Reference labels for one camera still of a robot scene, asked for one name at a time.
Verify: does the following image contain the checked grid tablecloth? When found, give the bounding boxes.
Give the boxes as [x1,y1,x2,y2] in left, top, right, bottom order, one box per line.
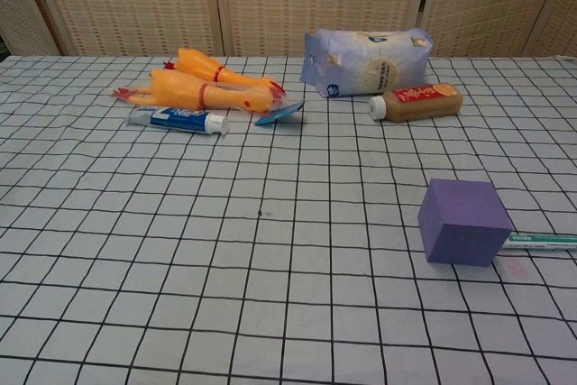
[0,54,577,385]

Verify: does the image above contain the blue white toothpaste tube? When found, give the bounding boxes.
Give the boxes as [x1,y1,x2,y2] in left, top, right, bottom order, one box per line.
[125,105,228,135]

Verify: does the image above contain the yellow rubber chicken toy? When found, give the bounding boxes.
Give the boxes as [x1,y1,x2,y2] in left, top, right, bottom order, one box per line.
[111,68,274,115]
[162,47,287,100]

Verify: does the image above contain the woven folding screen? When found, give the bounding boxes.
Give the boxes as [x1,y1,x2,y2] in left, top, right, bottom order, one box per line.
[0,0,577,59]

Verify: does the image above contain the purple foam cube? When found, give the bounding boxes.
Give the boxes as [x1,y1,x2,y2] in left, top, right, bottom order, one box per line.
[417,178,514,268]

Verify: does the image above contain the brown sauce bottle red label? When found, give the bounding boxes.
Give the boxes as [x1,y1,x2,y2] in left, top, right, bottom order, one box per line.
[368,82,464,124]

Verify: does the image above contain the pale blue snack bag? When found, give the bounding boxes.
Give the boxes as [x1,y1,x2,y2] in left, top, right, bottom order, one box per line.
[300,27,435,99]

